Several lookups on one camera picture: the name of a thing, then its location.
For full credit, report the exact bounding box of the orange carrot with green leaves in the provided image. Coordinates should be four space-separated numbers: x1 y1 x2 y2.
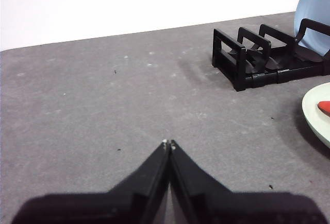
317 100 330 118

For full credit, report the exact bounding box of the blue plate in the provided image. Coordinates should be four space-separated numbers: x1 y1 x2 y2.
294 0 330 58

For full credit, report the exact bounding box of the black plate rack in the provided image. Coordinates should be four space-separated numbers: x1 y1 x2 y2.
212 18 330 92

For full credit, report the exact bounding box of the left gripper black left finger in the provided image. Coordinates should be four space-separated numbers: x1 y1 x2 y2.
11 139 171 224

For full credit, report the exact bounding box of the light green plate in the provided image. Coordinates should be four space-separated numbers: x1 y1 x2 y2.
301 82 330 149

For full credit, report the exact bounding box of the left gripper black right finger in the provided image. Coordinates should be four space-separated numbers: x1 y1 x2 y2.
170 139 328 224

